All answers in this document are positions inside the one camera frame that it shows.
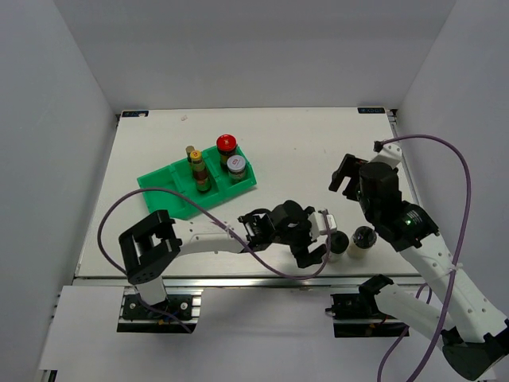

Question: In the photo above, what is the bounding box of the green plastic divided bin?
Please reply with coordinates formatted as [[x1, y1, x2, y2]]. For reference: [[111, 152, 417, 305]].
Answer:
[[137, 146, 257, 220]]

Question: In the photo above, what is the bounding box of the black lid spice jar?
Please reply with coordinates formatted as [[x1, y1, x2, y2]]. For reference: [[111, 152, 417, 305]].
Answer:
[[327, 231, 350, 263]]

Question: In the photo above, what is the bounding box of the red cap sauce bottle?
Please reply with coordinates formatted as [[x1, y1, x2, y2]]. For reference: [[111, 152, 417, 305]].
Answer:
[[216, 134, 237, 167]]

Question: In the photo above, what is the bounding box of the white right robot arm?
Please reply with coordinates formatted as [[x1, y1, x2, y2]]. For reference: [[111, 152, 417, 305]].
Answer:
[[329, 154, 508, 381]]

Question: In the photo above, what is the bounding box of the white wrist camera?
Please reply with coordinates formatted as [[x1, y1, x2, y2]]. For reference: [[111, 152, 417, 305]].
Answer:
[[308, 210, 337, 240], [371, 141, 402, 169]]

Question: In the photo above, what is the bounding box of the silver lid glass jar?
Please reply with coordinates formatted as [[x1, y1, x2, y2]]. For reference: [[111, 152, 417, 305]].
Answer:
[[227, 154, 247, 182]]

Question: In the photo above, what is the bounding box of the blue label sticker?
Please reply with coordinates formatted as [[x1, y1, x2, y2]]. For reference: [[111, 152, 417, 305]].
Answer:
[[357, 107, 386, 115], [121, 110, 149, 118]]

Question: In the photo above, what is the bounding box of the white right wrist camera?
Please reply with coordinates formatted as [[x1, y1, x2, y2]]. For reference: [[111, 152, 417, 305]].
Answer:
[[371, 141, 402, 169]]

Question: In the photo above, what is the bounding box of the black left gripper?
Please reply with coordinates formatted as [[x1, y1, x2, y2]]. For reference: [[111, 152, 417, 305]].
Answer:
[[270, 205, 325, 267]]

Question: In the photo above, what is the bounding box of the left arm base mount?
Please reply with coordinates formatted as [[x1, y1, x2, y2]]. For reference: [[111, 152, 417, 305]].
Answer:
[[117, 289, 201, 334]]

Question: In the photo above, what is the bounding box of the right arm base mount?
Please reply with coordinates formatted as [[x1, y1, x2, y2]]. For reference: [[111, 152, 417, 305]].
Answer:
[[324, 293, 406, 338]]

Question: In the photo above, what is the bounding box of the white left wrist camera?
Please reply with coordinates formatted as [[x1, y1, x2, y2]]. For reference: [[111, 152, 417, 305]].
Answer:
[[308, 210, 337, 240]]

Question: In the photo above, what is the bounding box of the blue label sticker left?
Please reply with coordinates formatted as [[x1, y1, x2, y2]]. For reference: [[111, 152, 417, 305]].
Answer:
[[121, 110, 149, 118]]

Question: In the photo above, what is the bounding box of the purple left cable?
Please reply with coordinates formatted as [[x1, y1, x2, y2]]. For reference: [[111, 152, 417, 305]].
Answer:
[[97, 187, 333, 334]]

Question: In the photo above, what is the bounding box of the blue label sticker right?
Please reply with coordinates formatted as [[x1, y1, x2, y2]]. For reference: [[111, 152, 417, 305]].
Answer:
[[357, 107, 386, 115]]

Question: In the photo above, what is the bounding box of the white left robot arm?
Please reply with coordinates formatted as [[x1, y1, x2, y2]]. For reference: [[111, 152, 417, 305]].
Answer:
[[119, 201, 350, 318]]

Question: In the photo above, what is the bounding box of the green label sauce bottle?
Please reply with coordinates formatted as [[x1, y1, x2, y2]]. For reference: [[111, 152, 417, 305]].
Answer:
[[190, 150, 212, 193]]

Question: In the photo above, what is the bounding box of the yellow label brown bottle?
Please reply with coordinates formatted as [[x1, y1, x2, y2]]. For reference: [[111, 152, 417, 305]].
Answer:
[[185, 146, 195, 165]]

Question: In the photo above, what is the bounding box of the black grinder white jar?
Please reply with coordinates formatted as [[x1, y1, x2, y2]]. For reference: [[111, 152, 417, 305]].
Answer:
[[347, 226, 377, 259]]

